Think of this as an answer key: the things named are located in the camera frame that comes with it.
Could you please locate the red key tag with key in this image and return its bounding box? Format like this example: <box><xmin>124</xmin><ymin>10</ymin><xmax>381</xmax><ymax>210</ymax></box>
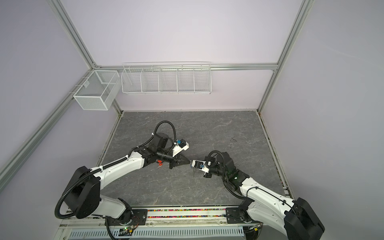
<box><xmin>156</xmin><ymin>160</ymin><xmax>163</xmax><ymax>169</ymax></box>

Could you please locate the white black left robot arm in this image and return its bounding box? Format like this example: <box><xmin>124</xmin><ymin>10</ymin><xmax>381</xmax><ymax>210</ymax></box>
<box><xmin>55</xmin><ymin>133</ymin><xmax>190</xmax><ymax>225</ymax></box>

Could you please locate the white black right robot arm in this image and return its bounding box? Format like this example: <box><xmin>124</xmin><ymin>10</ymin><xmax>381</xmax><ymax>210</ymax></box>
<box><xmin>192</xmin><ymin>151</ymin><xmax>325</xmax><ymax>240</ymax></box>

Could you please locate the small white mesh basket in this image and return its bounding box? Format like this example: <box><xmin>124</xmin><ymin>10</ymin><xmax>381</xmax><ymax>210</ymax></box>
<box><xmin>74</xmin><ymin>70</ymin><xmax>121</xmax><ymax>111</ymax></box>

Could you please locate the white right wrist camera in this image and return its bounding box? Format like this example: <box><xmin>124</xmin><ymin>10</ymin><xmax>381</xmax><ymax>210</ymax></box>
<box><xmin>191</xmin><ymin>160</ymin><xmax>210</xmax><ymax>173</ymax></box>

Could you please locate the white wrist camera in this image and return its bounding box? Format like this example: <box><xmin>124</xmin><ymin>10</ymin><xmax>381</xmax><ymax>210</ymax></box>
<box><xmin>172</xmin><ymin>139</ymin><xmax>189</xmax><ymax>157</ymax></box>
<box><xmin>191</xmin><ymin>160</ymin><xmax>210</xmax><ymax>173</ymax></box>

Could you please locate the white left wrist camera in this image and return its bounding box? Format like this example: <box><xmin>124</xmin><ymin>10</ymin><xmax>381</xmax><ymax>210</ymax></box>
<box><xmin>172</xmin><ymin>139</ymin><xmax>189</xmax><ymax>157</ymax></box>

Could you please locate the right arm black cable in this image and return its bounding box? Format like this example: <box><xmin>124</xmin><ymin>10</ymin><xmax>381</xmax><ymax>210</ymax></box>
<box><xmin>206</xmin><ymin>150</ymin><xmax>295</xmax><ymax>208</ymax></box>

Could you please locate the aluminium base rail with beads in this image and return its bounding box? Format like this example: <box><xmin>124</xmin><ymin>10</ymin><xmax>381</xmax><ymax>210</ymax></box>
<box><xmin>59</xmin><ymin>206</ymin><xmax>310</xmax><ymax>227</ymax></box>

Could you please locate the white vented cable duct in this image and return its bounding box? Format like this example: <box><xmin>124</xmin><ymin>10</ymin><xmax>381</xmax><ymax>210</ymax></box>
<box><xmin>67</xmin><ymin>226</ymin><xmax>245</xmax><ymax>240</ymax></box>

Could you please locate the long white wire basket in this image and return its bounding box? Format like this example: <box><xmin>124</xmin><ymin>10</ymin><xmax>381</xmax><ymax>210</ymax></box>
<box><xmin>121</xmin><ymin>62</ymin><xmax>212</xmax><ymax>95</ymax></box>

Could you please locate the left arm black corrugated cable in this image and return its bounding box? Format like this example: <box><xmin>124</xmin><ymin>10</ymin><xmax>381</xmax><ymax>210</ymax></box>
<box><xmin>54</xmin><ymin>120</ymin><xmax>177</xmax><ymax>220</ymax></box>

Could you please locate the aluminium frame corner post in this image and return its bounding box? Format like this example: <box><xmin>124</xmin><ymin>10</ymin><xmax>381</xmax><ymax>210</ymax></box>
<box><xmin>258</xmin><ymin>0</ymin><xmax>315</xmax><ymax>113</ymax></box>

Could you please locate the left aluminium frame post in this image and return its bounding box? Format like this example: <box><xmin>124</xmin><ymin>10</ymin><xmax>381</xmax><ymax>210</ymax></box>
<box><xmin>47</xmin><ymin>1</ymin><xmax>123</xmax><ymax>117</ymax></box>

